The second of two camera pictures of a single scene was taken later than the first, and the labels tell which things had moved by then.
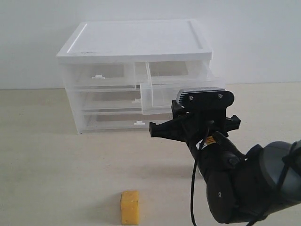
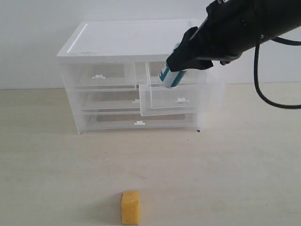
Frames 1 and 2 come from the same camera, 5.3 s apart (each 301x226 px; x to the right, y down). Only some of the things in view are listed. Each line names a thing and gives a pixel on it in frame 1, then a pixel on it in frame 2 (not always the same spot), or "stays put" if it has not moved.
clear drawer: (99, 76) stays put
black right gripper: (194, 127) → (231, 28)
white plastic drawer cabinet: (122, 75) stays put
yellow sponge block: (130, 207) stays put
